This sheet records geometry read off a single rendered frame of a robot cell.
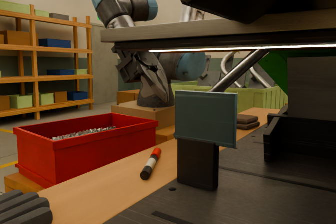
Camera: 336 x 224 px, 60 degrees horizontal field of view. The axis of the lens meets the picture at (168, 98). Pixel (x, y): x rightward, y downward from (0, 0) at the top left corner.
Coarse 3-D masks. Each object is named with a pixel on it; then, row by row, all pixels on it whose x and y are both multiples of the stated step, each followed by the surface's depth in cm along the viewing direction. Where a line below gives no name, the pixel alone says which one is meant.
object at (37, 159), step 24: (72, 120) 86; (96, 120) 92; (120, 120) 93; (144, 120) 86; (24, 144) 71; (48, 144) 62; (72, 144) 63; (96, 144) 69; (120, 144) 74; (144, 144) 80; (24, 168) 72; (48, 168) 64; (72, 168) 64; (96, 168) 69
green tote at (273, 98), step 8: (176, 88) 171; (184, 88) 168; (192, 88) 164; (200, 88) 161; (208, 88) 158; (232, 88) 150; (240, 88) 147; (248, 88) 145; (272, 88) 151; (280, 88) 163; (240, 96) 148; (248, 96) 145; (256, 96) 143; (264, 96) 143; (272, 96) 153; (280, 96) 164; (240, 104) 148; (248, 104) 146; (256, 104) 143; (264, 104) 143; (272, 104) 154; (280, 104) 166
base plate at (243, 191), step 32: (224, 160) 55; (256, 160) 55; (288, 160) 55; (320, 160) 55; (160, 192) 41; (192, 192) 41; (224, 192) 41; (256, 192) 41; (288, 192) 41; (320, 192) 41
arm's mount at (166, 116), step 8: (120, 104) 114; (128, 104) 114; (136, 104) 114; (120, 112) 110; (128, 112) 108; (136, 112) 105; (144, 112) 103; (152, 112) 101; (160, 112) 103; (168, 112) 108; (160, 120) 103; (168, 120) 108; (160, 128) 104
